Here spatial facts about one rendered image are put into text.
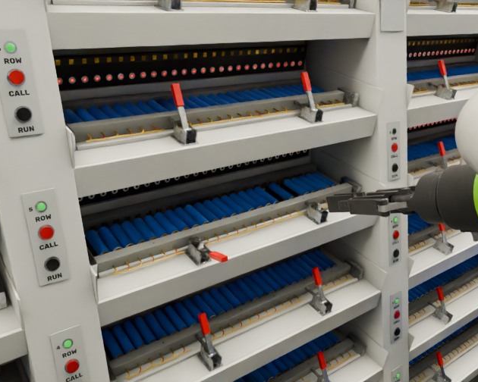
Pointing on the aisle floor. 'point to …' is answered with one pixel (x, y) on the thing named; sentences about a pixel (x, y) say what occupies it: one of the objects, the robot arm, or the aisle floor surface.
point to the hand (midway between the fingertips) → (346, 202)
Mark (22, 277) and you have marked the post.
